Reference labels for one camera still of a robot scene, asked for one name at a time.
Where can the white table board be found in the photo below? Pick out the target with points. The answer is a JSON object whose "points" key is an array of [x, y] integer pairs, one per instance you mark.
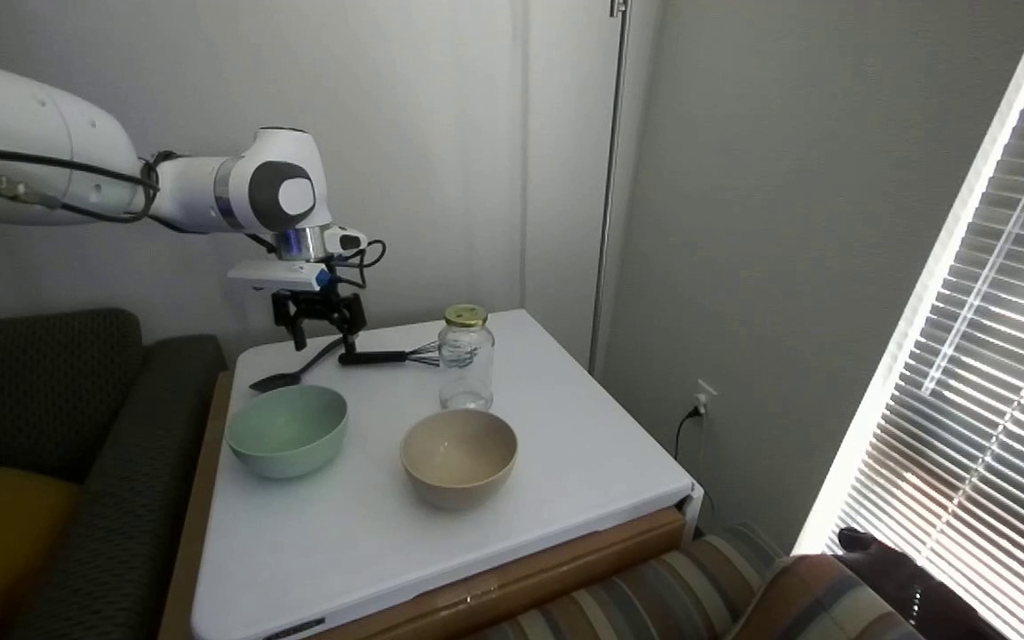
{"points": [[535, 575]]}

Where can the striped sofa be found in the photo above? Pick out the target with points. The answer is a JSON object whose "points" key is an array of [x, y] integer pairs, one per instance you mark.
{"points": [[606, 607]]}

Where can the gold metal jar lid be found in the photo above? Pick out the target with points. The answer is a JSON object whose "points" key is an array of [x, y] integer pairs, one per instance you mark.
{"points": [[464, 313]]}

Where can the clear glass jar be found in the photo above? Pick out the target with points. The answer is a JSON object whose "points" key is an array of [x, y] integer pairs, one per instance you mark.
{"points": [[467, 366]]}

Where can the striped sofa back cushion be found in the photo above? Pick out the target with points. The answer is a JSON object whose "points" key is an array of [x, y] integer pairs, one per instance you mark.
{"points": [[818, 598]]}

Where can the thin metal stand pole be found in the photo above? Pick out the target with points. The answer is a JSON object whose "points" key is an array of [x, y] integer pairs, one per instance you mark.
{"points": [[606, 179]]}

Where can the beige bowl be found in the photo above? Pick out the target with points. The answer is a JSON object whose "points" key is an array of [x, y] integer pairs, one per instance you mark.
{"points": [[459, 456]]}

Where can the green bowl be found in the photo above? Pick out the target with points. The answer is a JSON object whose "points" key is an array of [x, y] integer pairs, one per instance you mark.
{"points": [[287, 430]]}

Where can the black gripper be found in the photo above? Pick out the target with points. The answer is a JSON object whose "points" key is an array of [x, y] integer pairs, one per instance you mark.
{"points": [[328, 307]]}

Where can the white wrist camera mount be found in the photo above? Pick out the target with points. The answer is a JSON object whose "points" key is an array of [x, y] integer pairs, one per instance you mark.
{"points": [[281, 275]]}

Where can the white window blinds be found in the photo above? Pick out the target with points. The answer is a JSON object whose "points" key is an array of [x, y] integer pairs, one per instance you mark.
{"points": [[987, 415]]}

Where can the black ladle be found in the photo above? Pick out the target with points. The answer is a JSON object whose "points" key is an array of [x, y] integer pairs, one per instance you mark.
{"points": [[281, 377]]}

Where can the white wall outlet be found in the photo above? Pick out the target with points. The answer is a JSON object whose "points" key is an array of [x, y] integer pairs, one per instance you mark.
{"points": [[701, 397]]}

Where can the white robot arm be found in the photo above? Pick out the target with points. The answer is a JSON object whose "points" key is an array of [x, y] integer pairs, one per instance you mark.
{"points": [[51, 138]]}

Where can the dark grey armchair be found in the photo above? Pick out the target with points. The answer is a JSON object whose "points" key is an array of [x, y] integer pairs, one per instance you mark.
{"points": [[121, 475]]}

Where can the yellow cushion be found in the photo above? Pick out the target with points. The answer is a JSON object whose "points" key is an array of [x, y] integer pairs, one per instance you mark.
{"points": [[0, 535]]}

